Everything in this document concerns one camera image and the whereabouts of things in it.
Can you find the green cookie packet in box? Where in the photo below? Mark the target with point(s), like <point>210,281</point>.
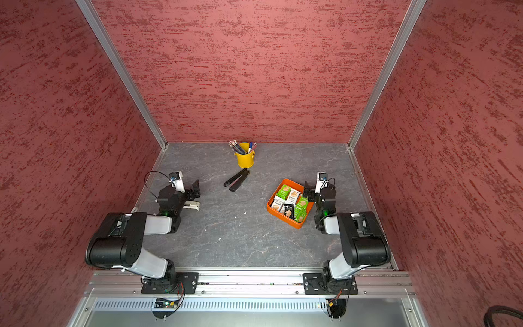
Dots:
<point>284,192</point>

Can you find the green cookie packet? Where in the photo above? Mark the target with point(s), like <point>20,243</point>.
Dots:
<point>300,209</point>
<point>284,192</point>

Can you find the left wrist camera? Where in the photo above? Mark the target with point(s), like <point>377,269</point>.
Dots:
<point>176,180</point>

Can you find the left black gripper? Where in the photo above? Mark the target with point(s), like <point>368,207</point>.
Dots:
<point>191,194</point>

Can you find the white cookie packet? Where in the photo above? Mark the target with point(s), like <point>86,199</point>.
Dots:
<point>277,204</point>

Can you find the white object under left arm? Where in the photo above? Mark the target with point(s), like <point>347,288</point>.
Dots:
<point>192,205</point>

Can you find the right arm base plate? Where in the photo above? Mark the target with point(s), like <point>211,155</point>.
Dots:
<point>321,283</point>

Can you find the black cookie packet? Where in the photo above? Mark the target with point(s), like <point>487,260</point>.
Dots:
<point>288,210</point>

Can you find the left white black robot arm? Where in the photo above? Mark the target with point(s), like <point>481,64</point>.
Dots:
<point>118,242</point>

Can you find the orange storage box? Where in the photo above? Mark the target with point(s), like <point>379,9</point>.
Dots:
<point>296,192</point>

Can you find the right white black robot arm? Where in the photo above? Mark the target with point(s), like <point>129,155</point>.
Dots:
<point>362,239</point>

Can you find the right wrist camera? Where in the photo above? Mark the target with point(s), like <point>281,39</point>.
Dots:
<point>321,182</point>

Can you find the yellow pencil cup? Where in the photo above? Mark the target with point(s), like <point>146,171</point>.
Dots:
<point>246,160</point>

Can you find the coloured pencils bunch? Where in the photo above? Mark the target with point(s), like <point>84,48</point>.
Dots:
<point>239,149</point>

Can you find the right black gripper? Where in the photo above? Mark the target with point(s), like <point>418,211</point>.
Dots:
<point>312,194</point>

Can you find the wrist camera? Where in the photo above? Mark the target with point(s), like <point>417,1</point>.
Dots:
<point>321,182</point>
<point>176,180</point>

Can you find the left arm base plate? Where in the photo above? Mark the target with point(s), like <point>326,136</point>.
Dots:
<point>181,283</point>

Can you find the aluminium front rail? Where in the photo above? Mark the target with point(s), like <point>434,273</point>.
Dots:
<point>255,283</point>

